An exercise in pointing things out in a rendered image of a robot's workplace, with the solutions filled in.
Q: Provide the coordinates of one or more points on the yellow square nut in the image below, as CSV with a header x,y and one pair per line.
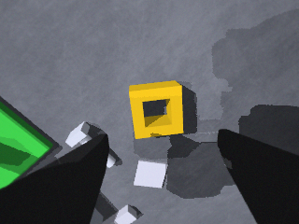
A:
x,y
172,123

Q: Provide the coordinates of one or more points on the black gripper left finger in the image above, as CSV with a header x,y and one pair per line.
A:
x,y
62,192

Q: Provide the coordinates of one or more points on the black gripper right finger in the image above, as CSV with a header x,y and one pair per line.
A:
x,y
266,176

